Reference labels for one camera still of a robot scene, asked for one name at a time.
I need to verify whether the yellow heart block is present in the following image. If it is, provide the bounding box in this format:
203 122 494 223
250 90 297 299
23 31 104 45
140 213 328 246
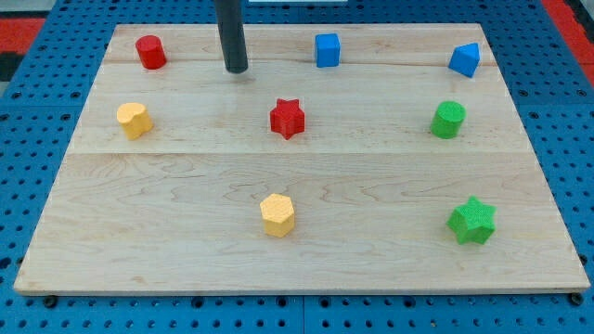
116 102 154 140

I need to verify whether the wooden board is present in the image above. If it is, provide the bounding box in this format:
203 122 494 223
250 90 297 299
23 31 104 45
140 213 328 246
14 23 590 296

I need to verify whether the red star block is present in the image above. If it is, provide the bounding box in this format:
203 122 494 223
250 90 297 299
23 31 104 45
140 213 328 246
269 98 305 140

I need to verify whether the yellow hexagon block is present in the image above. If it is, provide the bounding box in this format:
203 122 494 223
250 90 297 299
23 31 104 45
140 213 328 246
260 193 295 238

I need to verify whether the blue cube block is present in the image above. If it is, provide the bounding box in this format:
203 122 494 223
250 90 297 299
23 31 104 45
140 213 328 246
315 33 341 68

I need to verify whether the green cylinder block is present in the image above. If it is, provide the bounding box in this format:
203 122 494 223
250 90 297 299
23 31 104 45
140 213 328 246
430 101 466 139

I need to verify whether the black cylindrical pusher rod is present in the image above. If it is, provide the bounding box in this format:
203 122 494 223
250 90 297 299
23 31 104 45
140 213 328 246
213 0 249 74

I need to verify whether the green star block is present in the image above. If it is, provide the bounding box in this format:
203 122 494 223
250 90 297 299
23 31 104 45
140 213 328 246
446 196 497 245

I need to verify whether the red cylinder block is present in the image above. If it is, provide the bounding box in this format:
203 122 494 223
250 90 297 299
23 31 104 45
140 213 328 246
136 35 167 70

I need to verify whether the blue triangular prism block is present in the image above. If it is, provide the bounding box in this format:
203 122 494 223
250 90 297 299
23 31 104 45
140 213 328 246
448 43 481 78

